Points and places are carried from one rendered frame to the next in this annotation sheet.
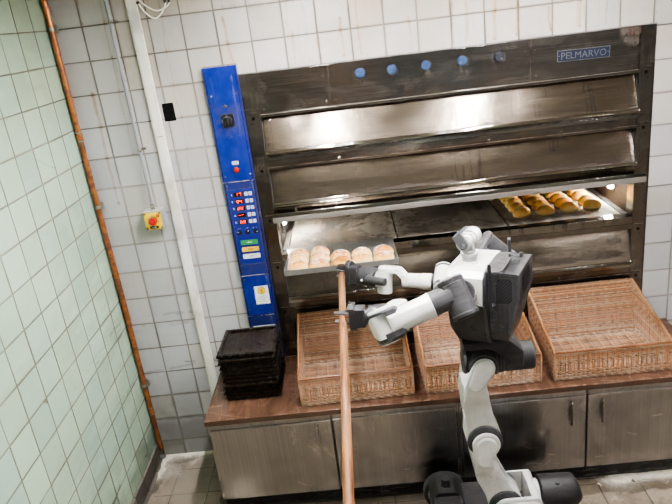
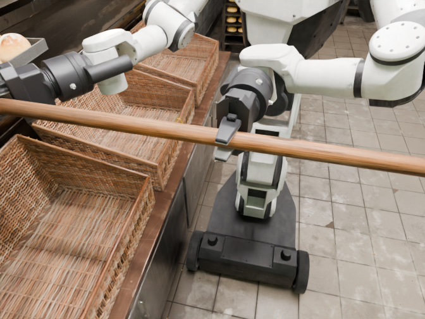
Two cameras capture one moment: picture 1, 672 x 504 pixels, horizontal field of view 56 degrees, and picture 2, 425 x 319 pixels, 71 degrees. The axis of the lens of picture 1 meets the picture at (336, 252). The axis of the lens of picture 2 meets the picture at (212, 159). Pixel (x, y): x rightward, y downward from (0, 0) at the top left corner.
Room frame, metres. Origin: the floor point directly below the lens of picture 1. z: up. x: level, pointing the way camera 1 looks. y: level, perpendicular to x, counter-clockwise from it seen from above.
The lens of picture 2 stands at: (2.26, 0.39, 1.50)
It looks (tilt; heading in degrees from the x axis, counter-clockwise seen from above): 44 degrees down; 279
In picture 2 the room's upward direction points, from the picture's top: straight up
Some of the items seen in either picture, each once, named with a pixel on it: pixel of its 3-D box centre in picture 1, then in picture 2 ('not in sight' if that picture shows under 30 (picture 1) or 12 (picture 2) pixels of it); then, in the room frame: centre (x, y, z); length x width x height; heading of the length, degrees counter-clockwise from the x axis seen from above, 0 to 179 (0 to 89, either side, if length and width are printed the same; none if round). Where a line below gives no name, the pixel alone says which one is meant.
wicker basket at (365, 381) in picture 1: (352, 351); (46, 233); (2.84, -0.02, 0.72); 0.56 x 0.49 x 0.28; 89
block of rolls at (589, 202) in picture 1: (542, 194); not in sight; (3.49, -1.22, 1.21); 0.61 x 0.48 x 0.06; 177
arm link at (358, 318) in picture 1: (364, 316); (242, 110); (2.28, -0.08, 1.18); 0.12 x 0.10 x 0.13; 80
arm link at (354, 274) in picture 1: (358, 275); (43, 85); (2.68, -0.09, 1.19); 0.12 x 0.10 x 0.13; 52
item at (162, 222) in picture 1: (155, 218); not in sight; (3.11, 0.88, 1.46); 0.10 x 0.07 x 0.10; 87
